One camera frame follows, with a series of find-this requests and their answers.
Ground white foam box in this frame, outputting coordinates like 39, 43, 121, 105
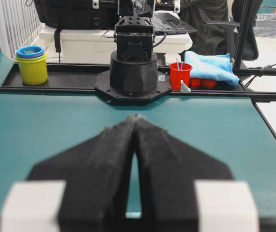
37, 26, 192, 64

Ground red cups under cloth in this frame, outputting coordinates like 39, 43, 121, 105
190, 78, 218, 89

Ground black laptop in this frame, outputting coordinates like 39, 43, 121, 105
151, 12, 198, 35

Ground red plastic cup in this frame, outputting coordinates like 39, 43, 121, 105
169, 62, 193, 90

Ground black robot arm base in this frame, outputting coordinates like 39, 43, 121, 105
95, 0, 171, 103

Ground black backpack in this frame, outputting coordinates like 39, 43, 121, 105
34, 0, 119, 53

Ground yellow cup stack blue rim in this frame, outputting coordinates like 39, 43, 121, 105
15, 45, 48, 85

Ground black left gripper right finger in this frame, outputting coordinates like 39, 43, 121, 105
134, 118, 260, 232

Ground blue straw in cup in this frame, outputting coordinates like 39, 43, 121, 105
176, 58, 184, 71

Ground light blue folded cloth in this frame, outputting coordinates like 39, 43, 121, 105
184, 51, 239, 86

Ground black office chair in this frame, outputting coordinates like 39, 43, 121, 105
206, 0, 260, 61

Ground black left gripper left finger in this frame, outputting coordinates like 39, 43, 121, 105
0, 118, 135, 232

